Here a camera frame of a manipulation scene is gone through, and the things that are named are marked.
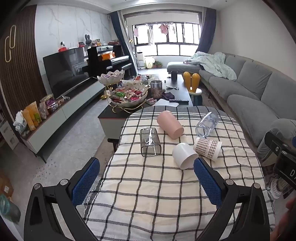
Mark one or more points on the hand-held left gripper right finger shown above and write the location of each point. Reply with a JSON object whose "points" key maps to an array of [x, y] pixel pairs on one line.
{"points": [[208, 183]]}

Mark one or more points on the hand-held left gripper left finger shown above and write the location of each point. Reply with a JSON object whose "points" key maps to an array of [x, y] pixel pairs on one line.
{"points": [[85, 183]]}

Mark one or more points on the brown checked paper cup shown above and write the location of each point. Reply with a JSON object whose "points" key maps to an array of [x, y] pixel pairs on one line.
{"points": [[207, 148]]}

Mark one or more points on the clear patterned glass cup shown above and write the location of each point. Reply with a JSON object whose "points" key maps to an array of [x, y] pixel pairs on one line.
{"points": [[207, 125]]}

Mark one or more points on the pink cup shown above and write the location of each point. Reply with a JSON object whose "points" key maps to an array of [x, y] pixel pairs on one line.
{"points": [[170, 125]]}

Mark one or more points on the grey glass cup white print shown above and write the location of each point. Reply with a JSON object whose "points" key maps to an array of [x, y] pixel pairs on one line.
{"points": [[150, 141]]}

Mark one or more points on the person's right hand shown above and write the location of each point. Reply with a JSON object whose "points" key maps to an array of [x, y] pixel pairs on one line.
{"points": [[291, 205]]}

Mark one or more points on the person's grey trouser leg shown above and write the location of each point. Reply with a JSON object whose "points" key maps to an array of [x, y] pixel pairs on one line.
{"points": [[270, 134]]}

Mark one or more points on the white floor fan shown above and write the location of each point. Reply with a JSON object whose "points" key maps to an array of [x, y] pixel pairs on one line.
{"points": [[276, 188]]}

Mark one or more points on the black white plaid tablecloth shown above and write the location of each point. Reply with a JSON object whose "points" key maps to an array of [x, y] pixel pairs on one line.
{"points": [[150, 197]]}

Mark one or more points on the long low television cabinet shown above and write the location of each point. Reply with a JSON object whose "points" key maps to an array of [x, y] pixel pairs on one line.
{"points": [[60, 115]]}

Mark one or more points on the cardboard box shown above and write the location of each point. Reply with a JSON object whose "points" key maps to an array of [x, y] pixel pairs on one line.
{"points": [[5, 184]]}

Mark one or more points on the green bag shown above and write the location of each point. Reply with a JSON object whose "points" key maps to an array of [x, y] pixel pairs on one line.
{"points": [[9, 208]]}

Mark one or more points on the grey sectional sofa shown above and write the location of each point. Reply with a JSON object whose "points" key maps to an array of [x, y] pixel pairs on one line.
{"points": [[249, 76]]}

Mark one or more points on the row of snack packets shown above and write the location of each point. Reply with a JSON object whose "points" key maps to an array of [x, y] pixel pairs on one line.
{"points": [[34, 115]]}

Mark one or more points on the black remote control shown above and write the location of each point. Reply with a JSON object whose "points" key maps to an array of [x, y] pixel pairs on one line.
{"points": [[179, 100]]}

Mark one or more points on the white plastic bag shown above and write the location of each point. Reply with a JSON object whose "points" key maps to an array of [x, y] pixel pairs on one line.
{"points": [[20, 122]]}

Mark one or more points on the white paper sheet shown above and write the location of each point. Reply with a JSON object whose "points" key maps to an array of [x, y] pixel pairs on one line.
{"points": [[166, 103]]}

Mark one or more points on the dark coffee table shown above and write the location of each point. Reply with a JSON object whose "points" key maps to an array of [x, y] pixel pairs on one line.
{"points": [[183, 93]]}

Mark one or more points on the purple pouch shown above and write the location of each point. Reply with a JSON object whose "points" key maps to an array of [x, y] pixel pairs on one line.
{"points": [[168, 95]]}

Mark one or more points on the tiered white snack bowl stand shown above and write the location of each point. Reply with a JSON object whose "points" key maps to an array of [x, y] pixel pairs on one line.
{"points": [[129, 95]]}

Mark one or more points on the yellow rabbit ear stool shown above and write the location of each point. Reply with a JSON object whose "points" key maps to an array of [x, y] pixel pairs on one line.
{"points": [[195, 81]]}

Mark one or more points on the glass jar of nuts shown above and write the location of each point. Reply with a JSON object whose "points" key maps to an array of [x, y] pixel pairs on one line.
{"points": [[156, 89]]}

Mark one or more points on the pale green blanket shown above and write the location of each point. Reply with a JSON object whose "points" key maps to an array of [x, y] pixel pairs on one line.
{"points": [[215, 64]]}

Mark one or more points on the black mug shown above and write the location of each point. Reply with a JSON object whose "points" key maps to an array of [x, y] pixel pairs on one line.
{"points": [[174, 75]]}

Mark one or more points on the black flat television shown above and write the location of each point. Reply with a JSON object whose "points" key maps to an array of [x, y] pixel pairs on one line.
{"points": [[64, 69]]}

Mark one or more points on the black upright piano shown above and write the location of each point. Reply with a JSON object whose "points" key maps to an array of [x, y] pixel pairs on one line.
{"points": [[115, 60]]}

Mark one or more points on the potted green plant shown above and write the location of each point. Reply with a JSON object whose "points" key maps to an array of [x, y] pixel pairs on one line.
{"points": [[158, 64]]}

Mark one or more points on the orange box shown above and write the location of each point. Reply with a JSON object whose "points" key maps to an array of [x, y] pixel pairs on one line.
{"points": [[108, 56]]}

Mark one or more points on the white air purifier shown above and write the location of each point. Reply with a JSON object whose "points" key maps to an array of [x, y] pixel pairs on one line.
{"points": [[140, 60]]}

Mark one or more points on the red box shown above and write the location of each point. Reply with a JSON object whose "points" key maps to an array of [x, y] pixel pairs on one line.
{"points": [[63, 49]]}

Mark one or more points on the black framed window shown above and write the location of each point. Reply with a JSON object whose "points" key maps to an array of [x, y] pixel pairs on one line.
{"points": [[166, 48]]}

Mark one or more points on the grey rabbit plush toy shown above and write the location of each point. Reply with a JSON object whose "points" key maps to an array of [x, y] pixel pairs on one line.
{"points": [[87, 41]]}

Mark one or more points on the blue curtain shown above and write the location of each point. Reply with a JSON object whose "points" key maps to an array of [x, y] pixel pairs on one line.
{"points": [[120, 30], [207, 30]]}

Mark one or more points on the white hanging garment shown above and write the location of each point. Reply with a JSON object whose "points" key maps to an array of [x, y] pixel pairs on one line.
{"points": [[150, 37]]}

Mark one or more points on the pink hanging garment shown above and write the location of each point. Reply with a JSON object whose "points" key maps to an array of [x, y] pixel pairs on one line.
{"points": [[163, 29]]}

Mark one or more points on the gold paperclip wall ornament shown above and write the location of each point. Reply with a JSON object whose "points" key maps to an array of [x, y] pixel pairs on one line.
{"points": [[5, 48], [14, 34]]}

